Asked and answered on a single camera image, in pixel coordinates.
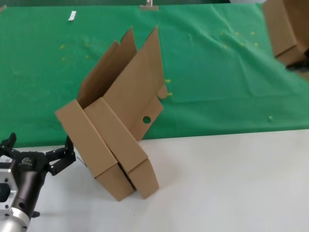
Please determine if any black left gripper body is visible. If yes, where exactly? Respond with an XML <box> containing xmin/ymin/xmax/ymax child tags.
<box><xmin>11</xmin><ymin>151</ymin><xmax>51</xmax><ymax>218</ymax></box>

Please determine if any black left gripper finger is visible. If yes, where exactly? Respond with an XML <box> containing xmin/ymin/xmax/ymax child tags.
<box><xmin>45</xmin><ymin>135</ymin><xmax>77</xmax><ymax>176</ymax></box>
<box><xmin>0</xmin><ymin>131</ymin><xmax>17</xmax><ymax>158</ymax></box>

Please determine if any brown corrugated cardboard box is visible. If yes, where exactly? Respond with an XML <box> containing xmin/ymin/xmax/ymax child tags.
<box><xmin>262</xmin><ymin>0</ymin><xmax>309</xmax><ymax>68</ymax></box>
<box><xmin>55</xmin><ymin>26</ymin><xmax>138</xmax><ymax>202</ymax></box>
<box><xmin>83</xmin><ymin>25</ymin><xmax>168</xmax><ymax>200</ymax></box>

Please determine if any silver metal binder clip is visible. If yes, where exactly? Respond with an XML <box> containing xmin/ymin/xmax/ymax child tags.
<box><xmin>139</xmin><ymin>0</ymin><xmax>159</xmax><ymax>11</ymax></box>

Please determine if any green table cloth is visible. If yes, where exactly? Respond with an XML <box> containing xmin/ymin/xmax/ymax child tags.
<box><xmin>0</xmin><ymin>2</ymin><xmax>309</xmax><ymax>148</ymax></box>

